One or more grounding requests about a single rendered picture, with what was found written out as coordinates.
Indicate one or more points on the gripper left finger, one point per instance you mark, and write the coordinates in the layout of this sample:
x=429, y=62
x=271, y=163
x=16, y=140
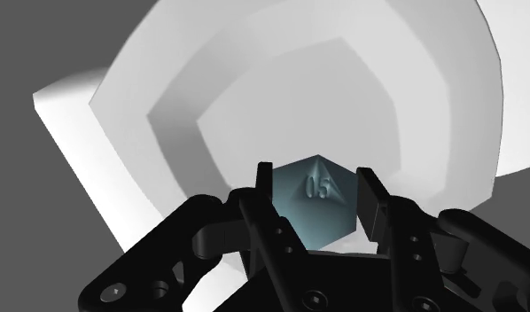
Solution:
x=265, y=229

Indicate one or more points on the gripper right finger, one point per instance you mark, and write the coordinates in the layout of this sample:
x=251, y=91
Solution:
x=403, y=233

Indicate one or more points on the blue many-sided die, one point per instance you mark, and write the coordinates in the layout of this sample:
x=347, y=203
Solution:
x=317, y=203

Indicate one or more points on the white bowl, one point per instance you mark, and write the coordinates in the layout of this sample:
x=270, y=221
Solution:
x=299, y=112

